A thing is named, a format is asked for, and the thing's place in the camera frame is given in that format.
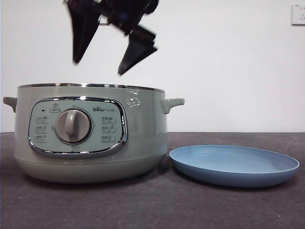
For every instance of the pale green electric steamer pot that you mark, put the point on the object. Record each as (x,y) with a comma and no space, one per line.
(95,167)

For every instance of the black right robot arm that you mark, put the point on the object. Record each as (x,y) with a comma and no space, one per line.
(124,12)

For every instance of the blue round plate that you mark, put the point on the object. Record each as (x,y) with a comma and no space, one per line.
(233,167)

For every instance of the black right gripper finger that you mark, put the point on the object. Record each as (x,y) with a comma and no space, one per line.
(137,52)
(83,28)

